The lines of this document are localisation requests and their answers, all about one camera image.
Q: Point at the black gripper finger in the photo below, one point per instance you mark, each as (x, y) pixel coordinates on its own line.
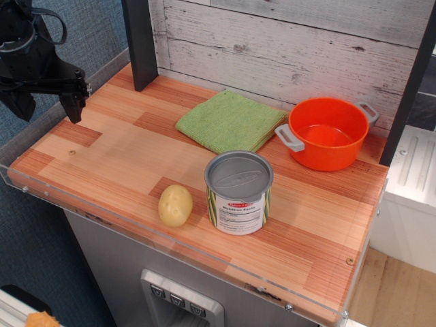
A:
(21, 104)
(73, 103)

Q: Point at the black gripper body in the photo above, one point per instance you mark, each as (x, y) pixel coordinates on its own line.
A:
(31, 64)

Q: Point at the orange toy pot grey handles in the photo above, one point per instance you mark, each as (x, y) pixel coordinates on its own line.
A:
(326, 134)

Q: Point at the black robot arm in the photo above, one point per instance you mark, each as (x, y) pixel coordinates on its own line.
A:
(20, 19)

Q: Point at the green folded cloth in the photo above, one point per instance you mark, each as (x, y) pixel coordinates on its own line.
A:
(231, 122)

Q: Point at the yellow toy potato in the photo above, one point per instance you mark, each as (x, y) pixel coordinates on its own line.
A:
(175, 206)

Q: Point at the clear acrylic edge guard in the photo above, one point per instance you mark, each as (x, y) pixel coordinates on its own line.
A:
(306, 257)

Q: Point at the grey toy fridge cabinet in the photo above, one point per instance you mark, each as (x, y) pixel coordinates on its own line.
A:
(117, 260)

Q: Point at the toy tin can grey lid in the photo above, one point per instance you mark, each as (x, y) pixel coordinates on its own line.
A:
(238, 191)

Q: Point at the white black object corner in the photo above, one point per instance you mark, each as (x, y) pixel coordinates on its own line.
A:
(14, 312)

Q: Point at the orange fuzzy toy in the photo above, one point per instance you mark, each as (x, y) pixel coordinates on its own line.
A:
(41, 319)

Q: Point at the silver ice dispenser panel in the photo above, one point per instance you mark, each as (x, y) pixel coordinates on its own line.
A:
(173, 304)

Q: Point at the white toy sink unit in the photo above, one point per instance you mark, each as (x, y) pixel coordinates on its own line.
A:
(404, 227)

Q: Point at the dark grey left post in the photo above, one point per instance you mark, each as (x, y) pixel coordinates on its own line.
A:
(140, 39)

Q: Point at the dark grey post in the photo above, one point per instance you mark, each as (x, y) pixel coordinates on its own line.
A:
(140, 39)
(413, 84)

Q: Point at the dark grey right post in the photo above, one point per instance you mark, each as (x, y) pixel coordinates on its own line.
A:
(413, 84)

